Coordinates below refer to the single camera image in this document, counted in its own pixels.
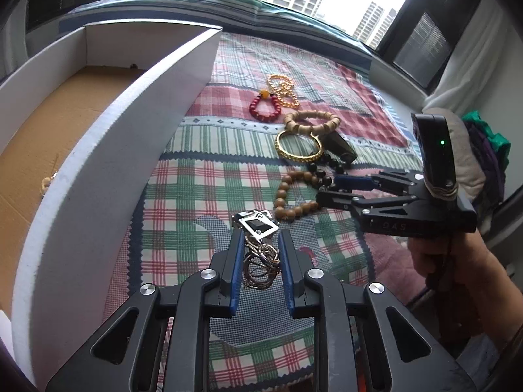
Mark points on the plaid patchwork blanket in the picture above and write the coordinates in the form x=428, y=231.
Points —
x=229, y=163

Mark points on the twin grey apartment towers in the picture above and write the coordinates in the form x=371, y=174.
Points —
x=376, y=24

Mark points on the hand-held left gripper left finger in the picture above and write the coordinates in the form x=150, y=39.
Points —
x=235, y=277

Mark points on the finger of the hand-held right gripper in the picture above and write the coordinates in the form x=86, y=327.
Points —
x=339, y=201
x=351, y=181

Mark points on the gold bangle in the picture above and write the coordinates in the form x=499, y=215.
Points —
x=286, y=153

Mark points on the person's right forearm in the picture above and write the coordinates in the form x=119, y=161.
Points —
x=490, y=294

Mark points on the person's right hand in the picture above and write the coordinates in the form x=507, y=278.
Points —
x=425, y=257

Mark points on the dark wrist watch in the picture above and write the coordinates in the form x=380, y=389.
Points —
x=339, y=147

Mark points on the white cardboard box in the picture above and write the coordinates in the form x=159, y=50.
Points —
x=102, y=163

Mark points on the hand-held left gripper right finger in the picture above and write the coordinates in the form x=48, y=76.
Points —
x=288, y=277

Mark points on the small cream bead trinket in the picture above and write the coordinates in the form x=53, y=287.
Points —
x=45, y=183

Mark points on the green and purple clothes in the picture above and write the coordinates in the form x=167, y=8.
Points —
x=496, y=147

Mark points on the white curtain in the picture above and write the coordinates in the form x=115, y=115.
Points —
x=461, y=77

